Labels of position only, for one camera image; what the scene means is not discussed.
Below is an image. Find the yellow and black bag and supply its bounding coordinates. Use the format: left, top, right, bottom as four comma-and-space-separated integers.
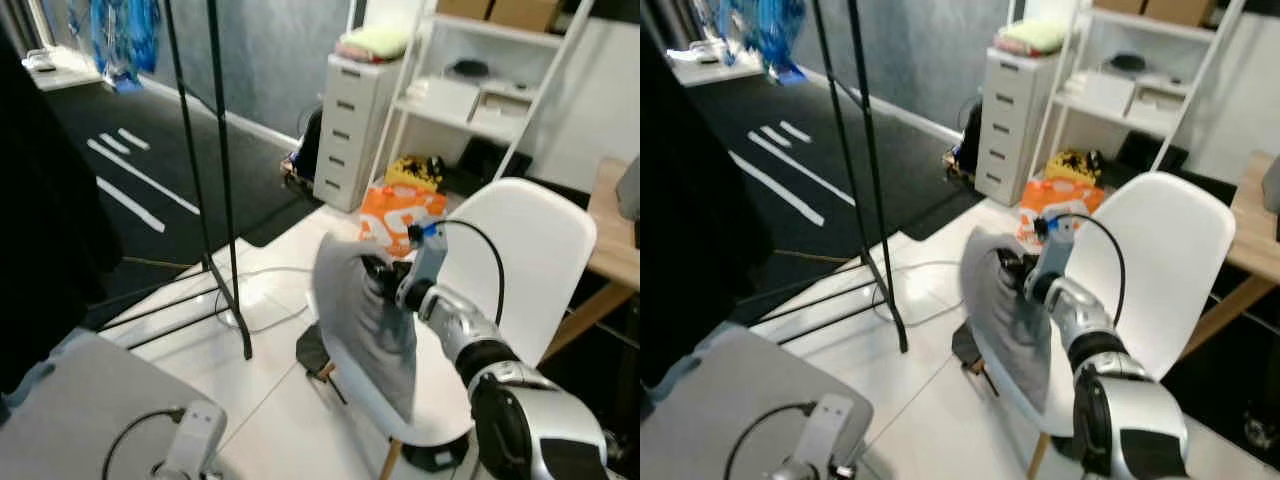
385, 155, 446, 193
1045, 148, 1104, 186

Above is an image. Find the small black floor object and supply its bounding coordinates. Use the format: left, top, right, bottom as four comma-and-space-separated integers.
950, 320, 991, 376
296, 322, 341, 381

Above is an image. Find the orange shopping bag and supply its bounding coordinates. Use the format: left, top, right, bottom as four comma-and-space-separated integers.
1017, 178, 1106, 246
358, 183, 448, 256

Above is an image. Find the black metal clothes rack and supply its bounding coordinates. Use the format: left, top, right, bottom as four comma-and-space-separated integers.
95, 0, 256, 361
750, 0, 909, 353

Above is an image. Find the tall black bag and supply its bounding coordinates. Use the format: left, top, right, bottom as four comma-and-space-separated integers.
945, 100, 986, 181
283, 105, 326, 191

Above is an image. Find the white storage box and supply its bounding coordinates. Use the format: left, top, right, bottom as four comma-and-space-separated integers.
470, 85, 531, 131
405, 78, 481, 121
1128, 80, 1189, 123
1065, 70, 1141, 113

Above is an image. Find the white drawer unit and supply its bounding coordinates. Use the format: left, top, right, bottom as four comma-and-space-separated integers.
313, 55, 406, 214
975, 45, 1059, 206

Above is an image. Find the white floor cable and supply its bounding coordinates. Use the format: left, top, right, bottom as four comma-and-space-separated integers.
215, 265, 321, 336

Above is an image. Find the wooden table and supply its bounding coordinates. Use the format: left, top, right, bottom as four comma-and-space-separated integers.
540, 157, 641, 361
1180, 150, 1280, 361

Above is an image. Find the blue hanging cloth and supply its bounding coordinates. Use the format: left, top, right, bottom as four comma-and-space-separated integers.
88, 0, 163, 93
715, 0, 806, 83

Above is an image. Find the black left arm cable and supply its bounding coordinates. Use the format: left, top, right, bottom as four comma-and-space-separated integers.
100, 405, 189, 480
722, 402, 816, 480

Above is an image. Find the white low ledge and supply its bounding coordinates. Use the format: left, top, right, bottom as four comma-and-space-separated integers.
20, 45, 101, 91
665, 40, 766, 86

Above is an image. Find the flat black bag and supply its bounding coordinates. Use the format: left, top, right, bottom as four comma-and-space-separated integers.
1115, 130, 1191, 173
455, 135, 531, 181

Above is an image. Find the dark hanging garment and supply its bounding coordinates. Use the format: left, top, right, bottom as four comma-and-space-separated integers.
640, 20, 776, 391
0, 30, 126, 396

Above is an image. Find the white ladder shelf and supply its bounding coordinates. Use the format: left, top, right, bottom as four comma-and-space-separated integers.
375, 0, 601, 186
1030, 0, 1246, 173

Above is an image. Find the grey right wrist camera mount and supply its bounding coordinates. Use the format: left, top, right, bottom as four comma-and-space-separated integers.
405, 225, 451, 301
1035, 215, 1079, 291

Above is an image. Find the white plastic chair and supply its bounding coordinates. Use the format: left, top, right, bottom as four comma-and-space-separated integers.
975, 172, 1238, 479
320, 178, 599, 480

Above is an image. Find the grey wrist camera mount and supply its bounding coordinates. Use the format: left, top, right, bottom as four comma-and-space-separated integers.
160, 400, 228, 480
1035, 215, 1079, 291
405, 225, 451, 301
790, 393, 856, 480

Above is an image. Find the folded yellow-green cloth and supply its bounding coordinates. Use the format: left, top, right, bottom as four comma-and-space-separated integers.
335, 25, 413, 63
995, 20, 1069, 56

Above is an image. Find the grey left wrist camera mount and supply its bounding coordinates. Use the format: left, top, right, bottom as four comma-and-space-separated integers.
790, 393, 856, 480
160, 400, 228, 480

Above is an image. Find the large cardboard box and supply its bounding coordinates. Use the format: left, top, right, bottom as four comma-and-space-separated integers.
488, 0, 563, 33
1143, 0, 1221, 28

